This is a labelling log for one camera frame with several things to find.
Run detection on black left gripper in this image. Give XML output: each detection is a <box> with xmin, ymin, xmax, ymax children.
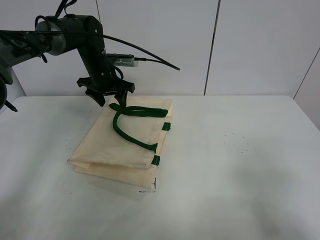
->
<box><xmin>76</xmin><ymin>76</ymin><xmax>135</xmax><ymax>108</ymax></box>

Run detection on white linen bag green handles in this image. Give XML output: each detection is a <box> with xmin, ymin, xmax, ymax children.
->
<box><xmin>68</xmin><ymin>96</ymin><xmax>173</xmax><ymax>189</ymax></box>

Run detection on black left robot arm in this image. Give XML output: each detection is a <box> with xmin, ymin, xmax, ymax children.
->
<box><xmin>0</xmin><ymin>14</ymin><xmax>135</xmax><ymax>112</ymax></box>

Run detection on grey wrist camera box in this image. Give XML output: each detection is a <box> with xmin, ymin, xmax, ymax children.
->
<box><xmin>106</xmin><ymin>53</ymin><xmax>139</xmax><ymax>68</ymax></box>

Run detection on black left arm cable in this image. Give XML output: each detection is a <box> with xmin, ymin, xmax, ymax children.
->
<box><xmin>0</xmin><ymin>29</ymin><xmax>181</xmax><ymax>71</ymax></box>

